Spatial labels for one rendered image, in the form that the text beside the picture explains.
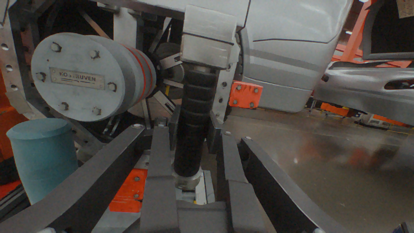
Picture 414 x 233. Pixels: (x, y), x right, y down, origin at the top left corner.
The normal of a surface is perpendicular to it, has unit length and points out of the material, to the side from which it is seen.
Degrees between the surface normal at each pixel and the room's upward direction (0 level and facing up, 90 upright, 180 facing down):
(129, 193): 90
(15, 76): 90
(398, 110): 108
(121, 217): 0
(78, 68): 90
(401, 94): 89
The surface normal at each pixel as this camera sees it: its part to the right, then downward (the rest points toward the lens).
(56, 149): 0.89, 0.25
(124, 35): 0.11, 0.33
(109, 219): 0.18, -0.93
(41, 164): 0.62, 0.32
